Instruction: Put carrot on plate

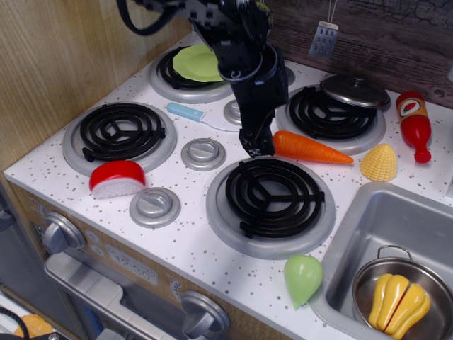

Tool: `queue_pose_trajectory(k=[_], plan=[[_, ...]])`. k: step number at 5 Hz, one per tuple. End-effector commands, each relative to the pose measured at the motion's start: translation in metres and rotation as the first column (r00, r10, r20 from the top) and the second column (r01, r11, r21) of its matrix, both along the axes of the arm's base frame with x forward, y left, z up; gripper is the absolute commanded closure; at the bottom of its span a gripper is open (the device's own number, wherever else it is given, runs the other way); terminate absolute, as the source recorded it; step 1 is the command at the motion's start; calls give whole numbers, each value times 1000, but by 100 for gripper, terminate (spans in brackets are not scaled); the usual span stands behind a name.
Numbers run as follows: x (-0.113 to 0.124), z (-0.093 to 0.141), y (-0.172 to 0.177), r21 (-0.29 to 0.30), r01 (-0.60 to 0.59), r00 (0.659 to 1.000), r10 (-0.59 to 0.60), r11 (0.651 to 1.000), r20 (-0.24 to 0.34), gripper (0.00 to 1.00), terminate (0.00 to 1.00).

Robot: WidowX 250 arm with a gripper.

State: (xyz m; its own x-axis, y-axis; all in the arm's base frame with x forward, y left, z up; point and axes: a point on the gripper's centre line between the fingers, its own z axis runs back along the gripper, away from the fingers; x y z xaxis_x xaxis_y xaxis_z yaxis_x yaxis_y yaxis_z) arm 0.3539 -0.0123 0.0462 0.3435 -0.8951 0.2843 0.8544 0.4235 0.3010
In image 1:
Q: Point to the orange toy carrot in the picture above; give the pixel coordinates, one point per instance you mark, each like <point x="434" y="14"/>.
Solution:
<point x="294" y="146"/>

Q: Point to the silver oven dial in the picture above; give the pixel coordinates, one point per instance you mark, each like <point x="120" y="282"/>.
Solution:
<point x="61" y="234"/>
<point x="204" y="318"/>

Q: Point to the red toy ketchup bottle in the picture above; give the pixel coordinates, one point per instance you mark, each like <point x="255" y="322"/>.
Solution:
<point x="415" y="124"/>

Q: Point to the silver stove knob front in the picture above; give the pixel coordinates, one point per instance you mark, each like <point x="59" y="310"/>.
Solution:
<point x="155" y="208"/>

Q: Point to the black burner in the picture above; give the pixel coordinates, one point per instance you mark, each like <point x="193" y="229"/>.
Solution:
<point x="119" y="131"/>
<point x="270" y="208"/>
<point x="167" y="82"/>
<point x="349" y="129"/>

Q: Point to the silver sink basin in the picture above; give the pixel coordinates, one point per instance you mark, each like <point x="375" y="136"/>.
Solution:
<point x="380" y="214"/>

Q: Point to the silver stove knob back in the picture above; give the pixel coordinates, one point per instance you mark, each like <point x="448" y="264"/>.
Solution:
<point x="290" y="76"/>

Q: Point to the steel pot lid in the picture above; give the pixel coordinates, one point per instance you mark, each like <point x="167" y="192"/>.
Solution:
<point x="355" y="91"/>

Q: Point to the back right black burner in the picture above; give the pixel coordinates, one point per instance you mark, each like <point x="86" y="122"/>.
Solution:
<point x="349" y="129"/>

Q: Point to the blue handled toy knife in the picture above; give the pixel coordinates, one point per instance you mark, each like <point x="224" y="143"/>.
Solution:
<point x="213" y="118"/>

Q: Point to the yellow object bottom left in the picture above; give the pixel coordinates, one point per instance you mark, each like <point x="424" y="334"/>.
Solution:
<point x="36" y="325"/>

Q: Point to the silver stove knob centre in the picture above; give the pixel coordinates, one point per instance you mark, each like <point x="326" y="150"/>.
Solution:
<point x="203" y="154"/>

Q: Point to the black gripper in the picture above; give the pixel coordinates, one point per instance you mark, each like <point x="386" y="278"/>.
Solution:
<point x="259" y="91"/>

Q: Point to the steel pot in sink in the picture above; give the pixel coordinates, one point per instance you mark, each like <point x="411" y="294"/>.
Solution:
<point x="437" y="324"/>

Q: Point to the front left black burner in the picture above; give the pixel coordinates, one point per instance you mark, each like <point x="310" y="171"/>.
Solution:
<point x="119" y="131"/>

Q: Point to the left silver oven dial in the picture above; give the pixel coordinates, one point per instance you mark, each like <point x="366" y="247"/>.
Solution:
<point x="61" y="234"/>

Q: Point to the yellow toy corn piece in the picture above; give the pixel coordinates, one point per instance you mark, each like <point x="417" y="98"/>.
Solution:
<point x="379" y="164"/>

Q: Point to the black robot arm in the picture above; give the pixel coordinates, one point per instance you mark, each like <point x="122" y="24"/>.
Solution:
<point x="237" y="33"/>

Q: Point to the hanging silver spatula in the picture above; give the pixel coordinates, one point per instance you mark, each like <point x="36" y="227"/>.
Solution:
<point x="325" y="36"/>

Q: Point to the silver stove knob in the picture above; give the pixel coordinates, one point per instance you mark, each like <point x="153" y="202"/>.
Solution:
<point x="155" y="208"/>
<point x="203" y="154"/>
<point x="290" y="76"/>
<point x="232" y="112"/>

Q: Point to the silver stove knob upper middle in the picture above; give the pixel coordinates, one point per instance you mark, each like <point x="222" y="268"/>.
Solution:
<point x="232" y="112"/>

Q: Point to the back left black burner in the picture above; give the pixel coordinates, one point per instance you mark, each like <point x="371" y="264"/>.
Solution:
<point x="167" y="82"/>

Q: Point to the green toy plate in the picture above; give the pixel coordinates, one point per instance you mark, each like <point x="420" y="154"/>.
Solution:
<point x="197" y="63"/>

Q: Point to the silver oven door handle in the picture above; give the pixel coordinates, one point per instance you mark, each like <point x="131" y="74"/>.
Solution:
<point x="101" y="294"/>

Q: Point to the oven clock display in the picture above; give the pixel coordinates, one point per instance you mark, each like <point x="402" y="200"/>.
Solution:
<point x="132" y="265"/>

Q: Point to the right silver oven dial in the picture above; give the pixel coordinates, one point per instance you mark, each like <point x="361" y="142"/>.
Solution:
<point x="204" y="318"/>

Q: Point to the green toy pear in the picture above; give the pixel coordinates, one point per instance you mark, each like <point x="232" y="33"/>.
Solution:
<point x="303" y="276"/>

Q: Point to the front right black burner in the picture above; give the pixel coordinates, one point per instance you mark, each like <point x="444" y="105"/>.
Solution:
<point x="270" y="208"/>

